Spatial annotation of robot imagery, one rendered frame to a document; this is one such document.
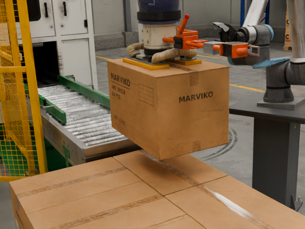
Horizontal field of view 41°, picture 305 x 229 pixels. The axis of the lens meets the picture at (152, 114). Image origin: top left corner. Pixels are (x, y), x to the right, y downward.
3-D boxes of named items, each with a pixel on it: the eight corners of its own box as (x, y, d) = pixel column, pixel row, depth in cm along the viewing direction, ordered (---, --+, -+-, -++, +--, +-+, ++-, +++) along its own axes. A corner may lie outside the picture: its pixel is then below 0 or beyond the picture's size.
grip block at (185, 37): (172, 48, 191) (172, 35, 189) (189, 46, 195) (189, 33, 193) (182, 50, 183) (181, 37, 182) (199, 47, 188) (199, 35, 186)
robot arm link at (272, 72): (273, 82, 270) (273, 56, 267) (297, 84, 258) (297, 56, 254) (261, 86, 260) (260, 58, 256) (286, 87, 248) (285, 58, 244)
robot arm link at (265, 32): (275, 42, 207) (275, 22, 205) (257, 45, 201) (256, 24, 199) (262, 43, 215) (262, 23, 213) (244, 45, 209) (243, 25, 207)
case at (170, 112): (111, 127, 240) (106, 60, 228) (169, 115, 257) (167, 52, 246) (159, 161, 189) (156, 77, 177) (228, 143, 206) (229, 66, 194)
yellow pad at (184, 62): (152, 57, 230) (152, 48, 228) (168, 56, 234) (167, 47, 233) (185, 66, 201) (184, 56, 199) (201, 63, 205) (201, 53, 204)
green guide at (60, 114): (11, 89, 437) (9, 81, 434) (20, 87, 442) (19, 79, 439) (53, 125, 302) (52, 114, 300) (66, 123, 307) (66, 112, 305)
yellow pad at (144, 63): (122, 61, 221) (121, 52, 220) (138, 59, 226) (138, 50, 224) (151, 70, 192) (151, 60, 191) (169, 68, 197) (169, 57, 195)
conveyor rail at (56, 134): (10, 102, 440) (7, 86, 434) (14, 102, 442) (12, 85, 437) (85, 178, 246) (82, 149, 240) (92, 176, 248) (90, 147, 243)
